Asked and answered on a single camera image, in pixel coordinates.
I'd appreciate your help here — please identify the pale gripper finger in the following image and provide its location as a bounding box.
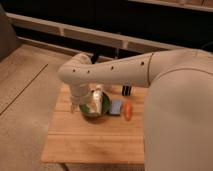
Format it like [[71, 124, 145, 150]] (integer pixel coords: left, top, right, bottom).
[[70, 104, 75, 113]]

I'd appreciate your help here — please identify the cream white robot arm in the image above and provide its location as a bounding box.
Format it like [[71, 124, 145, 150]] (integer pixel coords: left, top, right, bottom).
[[59, 49, 213, 171]]

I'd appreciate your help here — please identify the black striped eraser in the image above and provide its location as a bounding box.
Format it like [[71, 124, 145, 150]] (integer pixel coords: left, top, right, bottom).
[[122, 86, 132, 96]]

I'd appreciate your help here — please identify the dark green bowl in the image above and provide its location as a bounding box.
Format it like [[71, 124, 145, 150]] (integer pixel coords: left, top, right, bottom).
[[79, 93, 110, 118]]

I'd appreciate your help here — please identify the white tube in bowl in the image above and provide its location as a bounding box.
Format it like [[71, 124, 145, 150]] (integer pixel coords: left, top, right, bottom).
[[89, 89, 103, 114]]

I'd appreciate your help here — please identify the wooden table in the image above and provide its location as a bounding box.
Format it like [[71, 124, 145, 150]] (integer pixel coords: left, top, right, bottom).
[[41, 84, 147, 164]]

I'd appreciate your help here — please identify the blue sponge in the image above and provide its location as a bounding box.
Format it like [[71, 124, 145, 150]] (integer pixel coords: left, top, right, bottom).
[[109, 99, 123, 115]]

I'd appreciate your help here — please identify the orange carrot toy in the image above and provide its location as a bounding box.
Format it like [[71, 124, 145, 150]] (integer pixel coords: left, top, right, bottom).
[[124, 102, 132, 121]]

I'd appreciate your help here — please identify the black bracket on rail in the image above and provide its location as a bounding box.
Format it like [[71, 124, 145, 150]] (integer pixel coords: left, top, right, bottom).
[[91, 54, 99, 64]]

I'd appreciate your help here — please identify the metal hook on rail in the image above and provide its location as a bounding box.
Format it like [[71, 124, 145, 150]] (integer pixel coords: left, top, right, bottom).
[[115, 49, 119, 59]]

